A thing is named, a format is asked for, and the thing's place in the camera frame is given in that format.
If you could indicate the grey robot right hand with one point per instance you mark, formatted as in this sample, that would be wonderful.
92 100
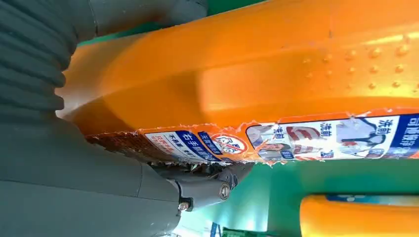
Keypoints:
82 196

